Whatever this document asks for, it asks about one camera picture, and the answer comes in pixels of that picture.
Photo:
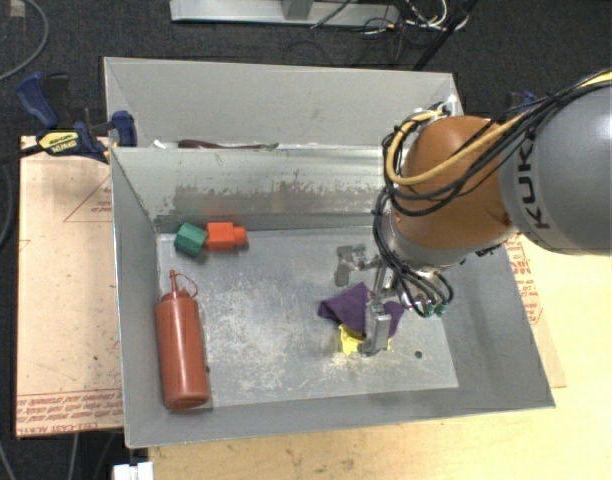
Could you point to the green toy block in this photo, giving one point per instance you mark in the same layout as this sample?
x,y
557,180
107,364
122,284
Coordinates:
x,y
190,239

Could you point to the purple cloth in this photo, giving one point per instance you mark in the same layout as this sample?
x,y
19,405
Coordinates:
x,y
350,307

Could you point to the yellow crumpled thing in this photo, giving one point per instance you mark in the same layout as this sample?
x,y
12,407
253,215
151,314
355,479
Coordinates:
x,y
350,340

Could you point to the red-brown squeeze bottle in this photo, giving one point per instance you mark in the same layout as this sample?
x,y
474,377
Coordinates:
x,y
182,348

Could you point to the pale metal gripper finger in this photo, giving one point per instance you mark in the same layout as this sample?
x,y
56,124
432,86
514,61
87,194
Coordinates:
x,y
350,258
378,333

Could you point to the brown cardboard board red print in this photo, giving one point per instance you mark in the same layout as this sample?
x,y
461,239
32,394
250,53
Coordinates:
x,y
66,293

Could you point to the orange toy block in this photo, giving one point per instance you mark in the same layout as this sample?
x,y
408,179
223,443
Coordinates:
x,y
225,236

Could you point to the grey metal bin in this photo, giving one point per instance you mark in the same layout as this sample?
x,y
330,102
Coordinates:
x,y
286,318

